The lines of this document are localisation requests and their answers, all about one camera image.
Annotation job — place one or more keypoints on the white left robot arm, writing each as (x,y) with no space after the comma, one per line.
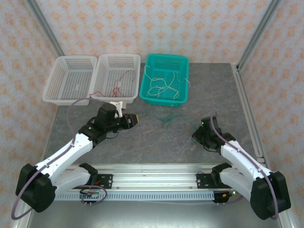
(59,159)

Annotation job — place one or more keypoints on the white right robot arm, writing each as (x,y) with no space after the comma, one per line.
(251,171)

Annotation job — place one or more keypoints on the white perforated plastic basket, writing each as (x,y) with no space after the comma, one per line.
(69,80)
(116,78)

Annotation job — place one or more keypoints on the teal perforated plastic basket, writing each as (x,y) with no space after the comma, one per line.
(166,64)

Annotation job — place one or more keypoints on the small green circuit board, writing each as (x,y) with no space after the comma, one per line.
(91,196)

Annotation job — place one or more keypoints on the aluminium table side rail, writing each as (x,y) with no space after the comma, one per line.
(251,123)

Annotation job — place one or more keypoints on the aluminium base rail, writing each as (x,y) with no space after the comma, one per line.
(154,177)

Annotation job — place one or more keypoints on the aluminium frame post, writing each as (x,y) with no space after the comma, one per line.
(45,28)
(259,33)

